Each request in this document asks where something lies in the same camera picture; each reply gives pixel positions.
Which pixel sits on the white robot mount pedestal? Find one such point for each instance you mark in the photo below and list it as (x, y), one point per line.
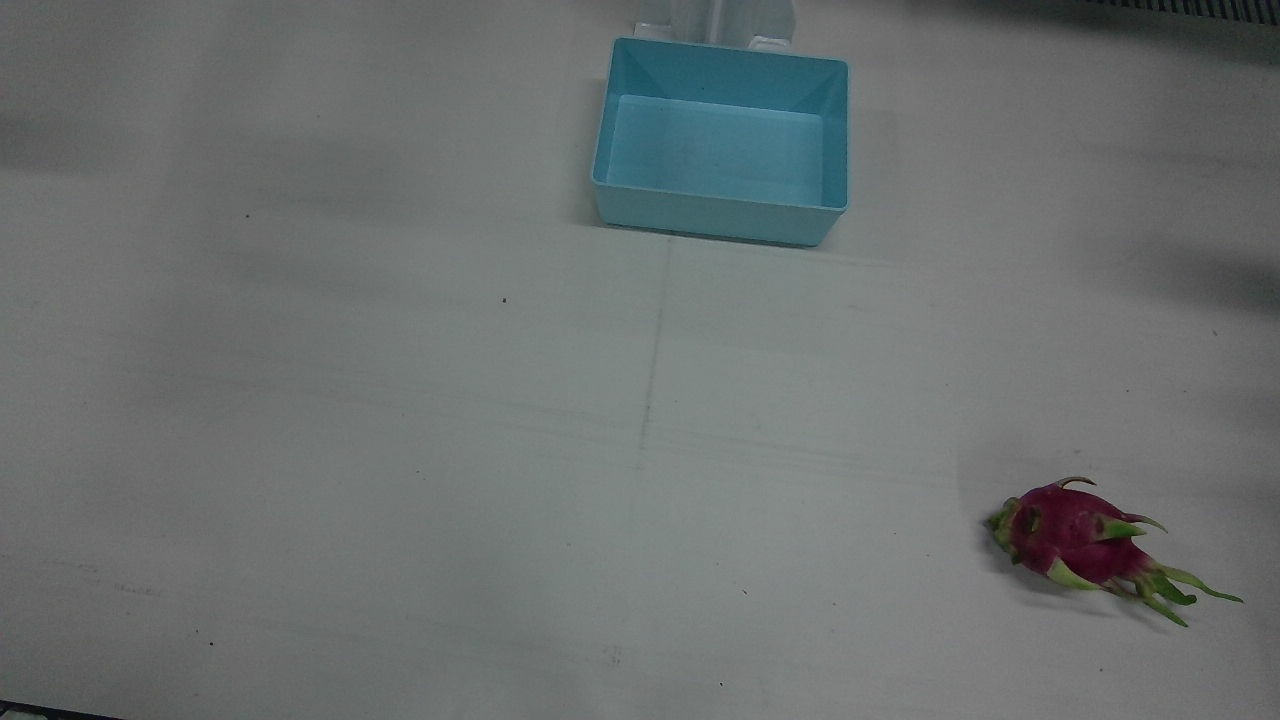
(700, 18)

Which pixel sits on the pink dragon fruit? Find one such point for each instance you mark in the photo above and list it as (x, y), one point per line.
(1075, 535)

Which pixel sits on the light blue plastic bin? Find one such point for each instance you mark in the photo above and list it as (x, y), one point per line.
(720, 215)

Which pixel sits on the dark ribbed edge strip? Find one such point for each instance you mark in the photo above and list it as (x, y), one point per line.
(1180, 8)

